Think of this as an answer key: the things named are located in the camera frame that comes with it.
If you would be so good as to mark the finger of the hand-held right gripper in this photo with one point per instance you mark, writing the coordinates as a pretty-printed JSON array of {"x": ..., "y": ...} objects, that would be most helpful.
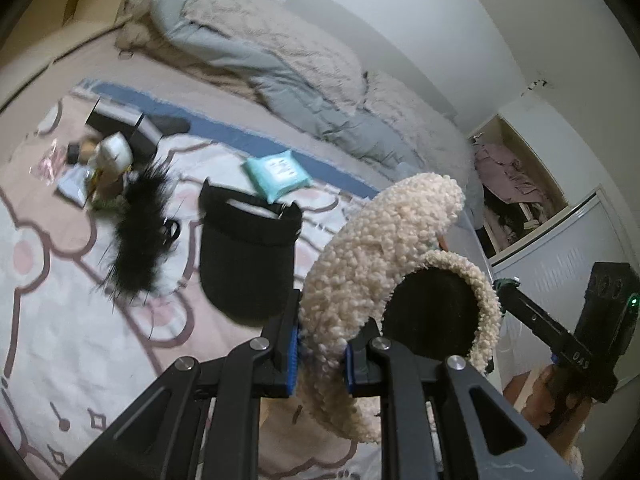
[{"x": 535, "y": 315}]

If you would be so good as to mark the pink clothes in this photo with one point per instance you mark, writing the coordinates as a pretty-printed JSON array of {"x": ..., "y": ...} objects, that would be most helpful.
[{"x": 505, "y": 170}]

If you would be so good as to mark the grey blue packet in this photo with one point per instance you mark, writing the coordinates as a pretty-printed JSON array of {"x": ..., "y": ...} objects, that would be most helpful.
[{"x": 74, "y": 187}]

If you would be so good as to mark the person's right hand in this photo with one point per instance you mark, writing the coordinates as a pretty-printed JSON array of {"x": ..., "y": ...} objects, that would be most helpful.
[{"x": 537, "y": 395}]

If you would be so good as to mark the teal wet wipes pack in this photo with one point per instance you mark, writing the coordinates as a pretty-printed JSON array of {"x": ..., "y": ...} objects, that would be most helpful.
[{"x": 277, "y": 172}]

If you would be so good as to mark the pink plastic packet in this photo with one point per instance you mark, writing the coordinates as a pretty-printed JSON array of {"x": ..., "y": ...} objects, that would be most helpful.
[{"x": 46, "y": 164}]

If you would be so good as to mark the white closet door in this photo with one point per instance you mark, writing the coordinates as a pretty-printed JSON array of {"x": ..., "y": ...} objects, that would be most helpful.
[{"x": 550, "y": 260}]

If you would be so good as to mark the black furry hair clip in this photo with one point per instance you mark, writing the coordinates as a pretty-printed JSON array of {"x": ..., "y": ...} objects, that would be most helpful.
[{"x": 137, "y": 235}]

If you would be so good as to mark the grey blue duvet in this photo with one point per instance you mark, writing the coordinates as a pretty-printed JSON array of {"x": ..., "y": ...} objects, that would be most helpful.
[{"x": 235, "y": 60}]

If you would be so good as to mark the wooden shelf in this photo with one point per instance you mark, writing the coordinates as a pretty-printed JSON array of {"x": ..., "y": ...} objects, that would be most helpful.
[{"x": 65, "y": 15}]

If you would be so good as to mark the printed blanket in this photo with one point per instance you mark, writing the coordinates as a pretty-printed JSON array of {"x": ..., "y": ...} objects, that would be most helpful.
[{"x": 60, "y": 340}]

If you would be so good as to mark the tan blanket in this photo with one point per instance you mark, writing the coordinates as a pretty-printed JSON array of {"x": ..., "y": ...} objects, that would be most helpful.
[{"x": 150, "y": 40}]

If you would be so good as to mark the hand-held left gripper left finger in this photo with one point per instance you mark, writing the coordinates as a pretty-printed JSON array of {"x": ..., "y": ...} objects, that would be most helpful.
[{"x": 294, "y": 360}]

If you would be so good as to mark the black cardboard box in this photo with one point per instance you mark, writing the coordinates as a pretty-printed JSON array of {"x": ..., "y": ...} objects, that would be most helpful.
[{"x": 112, "y": 112}]

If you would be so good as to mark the wooden closet niche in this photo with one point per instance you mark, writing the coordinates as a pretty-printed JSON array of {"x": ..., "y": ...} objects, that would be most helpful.
[{"x": 530, "y": 145}]

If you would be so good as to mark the white cream bottle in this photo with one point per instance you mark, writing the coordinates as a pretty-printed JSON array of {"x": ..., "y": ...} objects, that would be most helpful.
[{"x": 114, "y": 152}]

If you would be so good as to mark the black sun visor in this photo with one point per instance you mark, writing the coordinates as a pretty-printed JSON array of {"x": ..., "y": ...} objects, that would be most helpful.
[{"x": 245, "y": 270}]

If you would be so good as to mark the small yellow green packet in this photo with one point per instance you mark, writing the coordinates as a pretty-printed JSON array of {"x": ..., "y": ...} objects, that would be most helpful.
[{"x": 106, "y": 190}]

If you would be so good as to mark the dark clothes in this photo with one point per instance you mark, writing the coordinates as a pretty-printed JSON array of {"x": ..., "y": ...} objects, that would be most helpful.
[{"x": 502, "y": 220}]

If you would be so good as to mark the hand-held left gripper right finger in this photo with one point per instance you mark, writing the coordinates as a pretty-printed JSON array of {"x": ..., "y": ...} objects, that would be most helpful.
[{"x": 351, "y": 370}]

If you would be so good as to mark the beige quilted pillow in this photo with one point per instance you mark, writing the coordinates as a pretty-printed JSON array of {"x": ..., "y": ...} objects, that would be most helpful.
[
  {"x": 415, "y": 115},
  {"x": 280, "y": 45}
]

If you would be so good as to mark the black glasses case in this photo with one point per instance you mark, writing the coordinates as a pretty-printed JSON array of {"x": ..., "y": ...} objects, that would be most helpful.
[{"x": 172, "y": 125}]

